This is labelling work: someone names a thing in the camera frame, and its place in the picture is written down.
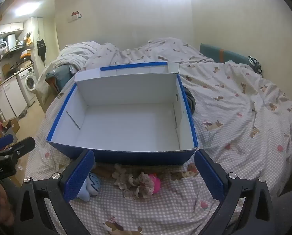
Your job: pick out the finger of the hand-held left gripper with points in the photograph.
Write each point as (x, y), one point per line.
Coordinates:
(21, 147)
(2, 141)

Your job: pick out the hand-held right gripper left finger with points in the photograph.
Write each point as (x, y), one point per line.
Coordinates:
(78, 176)

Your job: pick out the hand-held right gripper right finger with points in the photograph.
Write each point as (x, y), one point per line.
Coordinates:
(209, 176)

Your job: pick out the light blue plush toy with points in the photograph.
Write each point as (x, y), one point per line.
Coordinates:
(93, 183)

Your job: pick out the beige pink plush toy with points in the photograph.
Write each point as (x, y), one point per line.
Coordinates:
(141, 186)

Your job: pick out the blue and white cardboard box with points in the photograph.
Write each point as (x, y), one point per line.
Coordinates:
(126, 124)

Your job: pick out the open cardboard box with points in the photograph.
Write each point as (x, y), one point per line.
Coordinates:
(12, 126)

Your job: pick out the white base cabinet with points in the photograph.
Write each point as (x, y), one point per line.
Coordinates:
(8, 95)

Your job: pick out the white washing machine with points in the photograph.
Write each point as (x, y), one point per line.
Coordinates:
(29, 83)

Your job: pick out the dark cloth beside box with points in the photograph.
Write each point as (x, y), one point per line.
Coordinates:
(190, 100)

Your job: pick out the teal cushion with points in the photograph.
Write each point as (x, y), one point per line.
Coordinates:
(56, 77)

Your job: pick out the white water heater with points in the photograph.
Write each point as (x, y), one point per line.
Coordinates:
(11, 41)

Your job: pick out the black hanging garment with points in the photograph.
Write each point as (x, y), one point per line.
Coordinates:
(41, 47)

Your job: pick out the black and white checkered item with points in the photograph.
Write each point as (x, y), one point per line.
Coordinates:
(255, 64)

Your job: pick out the teal pillow with orange band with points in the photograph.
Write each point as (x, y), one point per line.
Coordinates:
(212, 52)

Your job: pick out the crumpled printed duvet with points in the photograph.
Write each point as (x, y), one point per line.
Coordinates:
(160, 49)

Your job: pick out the white wall cabinet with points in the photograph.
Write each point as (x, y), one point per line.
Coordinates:
(10, 28)

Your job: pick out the wall sticker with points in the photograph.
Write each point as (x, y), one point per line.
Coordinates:
(76, 16)

